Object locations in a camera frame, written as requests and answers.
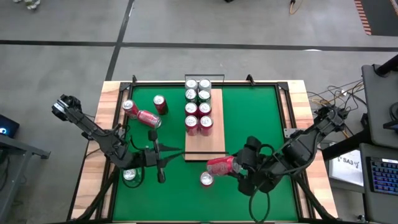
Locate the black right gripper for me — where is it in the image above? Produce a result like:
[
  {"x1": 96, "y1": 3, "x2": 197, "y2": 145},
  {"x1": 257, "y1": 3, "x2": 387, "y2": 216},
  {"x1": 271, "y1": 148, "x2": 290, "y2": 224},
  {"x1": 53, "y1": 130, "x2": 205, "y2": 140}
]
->
[{"x1": 233, "y1": 136, "x2": 274, "y2": 197}]

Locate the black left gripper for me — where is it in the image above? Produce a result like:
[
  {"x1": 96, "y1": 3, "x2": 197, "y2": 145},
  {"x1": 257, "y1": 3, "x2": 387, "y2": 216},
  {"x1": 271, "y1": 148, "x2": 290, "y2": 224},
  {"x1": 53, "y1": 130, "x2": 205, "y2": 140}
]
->
[{"x1": 133, "y1": 129, "x2": 185, "y2": 184}]

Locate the red strawberry Fanta can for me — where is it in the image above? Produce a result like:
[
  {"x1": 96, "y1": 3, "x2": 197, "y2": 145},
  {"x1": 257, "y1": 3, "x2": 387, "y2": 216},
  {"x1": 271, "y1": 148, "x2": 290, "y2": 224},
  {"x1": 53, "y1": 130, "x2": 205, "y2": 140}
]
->
[
  {"x1": 200, "y1": 171, "x2": 215, "y2": 188},
  {"x1": 198, "y1": 102, "x2": 213, "y2": 118},
  {"x1": 136, "y1": 110, "x2": 163, "y2": 129},
  {"x1": 184, "y1": 102, "x2": 199, "y2": 118}
]

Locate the white and red soda can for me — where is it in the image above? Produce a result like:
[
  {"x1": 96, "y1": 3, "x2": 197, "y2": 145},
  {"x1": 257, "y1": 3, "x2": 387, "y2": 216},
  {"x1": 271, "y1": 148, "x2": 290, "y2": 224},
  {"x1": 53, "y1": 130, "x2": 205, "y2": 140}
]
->
[
  {"x1": 198, "y1": 78, "x2": 213, "y2": 91},
  {"x1": 184, "y1": 78, "x2": 199, "y2": 91}
]

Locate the green table mat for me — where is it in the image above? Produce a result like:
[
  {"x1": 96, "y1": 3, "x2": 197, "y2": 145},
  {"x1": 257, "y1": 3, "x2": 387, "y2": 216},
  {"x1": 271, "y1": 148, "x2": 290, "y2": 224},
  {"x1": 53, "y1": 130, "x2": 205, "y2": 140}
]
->
[{"x1": 112, "y1": 85, "x2": 299, "y2": 222}]

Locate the dark red black soda can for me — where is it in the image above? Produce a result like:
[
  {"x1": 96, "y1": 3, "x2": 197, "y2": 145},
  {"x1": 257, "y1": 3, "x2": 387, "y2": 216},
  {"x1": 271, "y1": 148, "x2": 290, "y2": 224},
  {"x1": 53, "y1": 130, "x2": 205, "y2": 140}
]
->
[{"x1": 152, "y1": 94, "x2": 169, "y2": 115}]

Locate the white paper sign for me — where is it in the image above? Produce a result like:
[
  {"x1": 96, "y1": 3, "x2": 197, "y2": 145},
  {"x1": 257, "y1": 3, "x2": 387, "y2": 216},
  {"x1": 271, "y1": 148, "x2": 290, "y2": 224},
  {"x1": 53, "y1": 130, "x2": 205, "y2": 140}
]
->
[{"x1": 328, "y1": 149, "x2": 364, "y2": 187}]

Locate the black stand leg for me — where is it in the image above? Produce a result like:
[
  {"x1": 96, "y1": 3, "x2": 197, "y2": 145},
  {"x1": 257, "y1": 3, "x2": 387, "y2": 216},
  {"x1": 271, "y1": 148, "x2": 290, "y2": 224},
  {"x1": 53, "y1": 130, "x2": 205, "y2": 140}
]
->
[{"x1": 322, "y1": 129, "x2": 371, "y2": 161}]

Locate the grey keyboard tray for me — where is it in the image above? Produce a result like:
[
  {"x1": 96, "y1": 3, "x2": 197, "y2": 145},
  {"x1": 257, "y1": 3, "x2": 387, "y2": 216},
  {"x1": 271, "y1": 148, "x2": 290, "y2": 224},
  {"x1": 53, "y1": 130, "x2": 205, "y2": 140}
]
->
[{"x1": 359, "y1": 142, "x2": 398, "y2": 224}]

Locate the backlit black keyboard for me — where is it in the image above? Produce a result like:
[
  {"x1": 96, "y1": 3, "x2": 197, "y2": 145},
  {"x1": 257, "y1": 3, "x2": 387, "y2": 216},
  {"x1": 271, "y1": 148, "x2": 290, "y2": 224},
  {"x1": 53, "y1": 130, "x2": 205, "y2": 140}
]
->
[{"x1": 366, "y1": 156, "x2": 398, "y2": 197}]

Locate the grey side table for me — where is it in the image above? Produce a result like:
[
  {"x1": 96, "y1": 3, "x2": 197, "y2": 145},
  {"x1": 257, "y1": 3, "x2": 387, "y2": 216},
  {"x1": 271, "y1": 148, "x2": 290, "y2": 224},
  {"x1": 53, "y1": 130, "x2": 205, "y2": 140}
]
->
[{"x1": 361, "y1": 63, "x2": 398, "y2": 149}]

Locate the grey metal stand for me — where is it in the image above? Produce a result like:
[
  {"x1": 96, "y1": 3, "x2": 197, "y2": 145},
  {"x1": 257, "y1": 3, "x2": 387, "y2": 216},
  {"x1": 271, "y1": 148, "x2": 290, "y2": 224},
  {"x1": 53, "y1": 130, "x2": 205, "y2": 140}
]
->
[{"x1": 0, "y1": 133, "x2": 52, "y2": 223}]

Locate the black box with blue light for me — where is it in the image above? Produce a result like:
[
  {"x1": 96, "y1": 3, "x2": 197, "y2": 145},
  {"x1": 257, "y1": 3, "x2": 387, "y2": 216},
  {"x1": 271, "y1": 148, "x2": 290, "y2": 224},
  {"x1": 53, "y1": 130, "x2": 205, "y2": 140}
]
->
[{"x1": 0, "y1": 113, "x2": 20, "y2": 139}]

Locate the black pole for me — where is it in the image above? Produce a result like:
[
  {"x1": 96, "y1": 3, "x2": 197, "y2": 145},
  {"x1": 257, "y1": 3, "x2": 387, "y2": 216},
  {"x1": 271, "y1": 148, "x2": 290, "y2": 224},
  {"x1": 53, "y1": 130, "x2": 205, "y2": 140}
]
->
[{"x1": 374, "y1": 54, "x2": 398, "y2": 77}]

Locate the black mat with striped edge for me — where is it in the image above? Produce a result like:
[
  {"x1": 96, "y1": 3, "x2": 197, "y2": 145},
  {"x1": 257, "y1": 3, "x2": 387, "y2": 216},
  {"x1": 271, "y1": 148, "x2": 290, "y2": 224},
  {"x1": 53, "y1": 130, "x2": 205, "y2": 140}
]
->
[{"x1": 354, "y1": 0, "x2": 398, "y2": 37}]

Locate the wooden shelf with black frame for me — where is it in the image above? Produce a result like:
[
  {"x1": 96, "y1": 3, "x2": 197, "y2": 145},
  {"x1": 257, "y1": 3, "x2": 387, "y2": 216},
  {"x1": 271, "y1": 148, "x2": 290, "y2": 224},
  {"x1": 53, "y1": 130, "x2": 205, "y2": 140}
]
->
[{"x1": 182, "y1": 73, "x2": 231, "y2": 163}]

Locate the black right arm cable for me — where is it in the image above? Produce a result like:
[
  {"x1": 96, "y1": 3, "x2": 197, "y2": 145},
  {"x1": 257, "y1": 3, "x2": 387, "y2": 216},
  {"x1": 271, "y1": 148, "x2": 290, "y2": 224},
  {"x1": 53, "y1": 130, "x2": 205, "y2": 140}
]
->
[{"x1": 248, "y1": 143, "x2": 275, "y2": 223}]

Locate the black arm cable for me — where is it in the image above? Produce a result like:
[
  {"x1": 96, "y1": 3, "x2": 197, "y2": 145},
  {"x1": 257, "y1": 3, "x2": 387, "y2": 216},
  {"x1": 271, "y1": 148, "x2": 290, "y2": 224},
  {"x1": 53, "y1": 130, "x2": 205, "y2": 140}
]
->
[
  {"x1": 120, "y1": 136, "x2": 144, "y2": 189},
  {"x1": 248, "y1": 143, "x2": 275, "y2": 223}
]

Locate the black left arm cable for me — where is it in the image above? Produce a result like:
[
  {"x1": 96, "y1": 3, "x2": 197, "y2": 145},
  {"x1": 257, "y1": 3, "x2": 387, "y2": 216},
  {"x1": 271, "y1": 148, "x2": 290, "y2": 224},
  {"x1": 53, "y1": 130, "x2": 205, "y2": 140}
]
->
[{"x1": 120, "y1": 136, "x2": 144, "y2": 189}]

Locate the yellow cable with plug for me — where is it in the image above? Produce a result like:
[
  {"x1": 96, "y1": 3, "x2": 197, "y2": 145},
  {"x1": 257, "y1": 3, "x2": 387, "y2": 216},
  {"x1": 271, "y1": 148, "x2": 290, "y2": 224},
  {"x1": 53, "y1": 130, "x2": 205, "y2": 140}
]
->
[{"x1": 289, "y1": 0, "x2": 304, "y2": 16}]

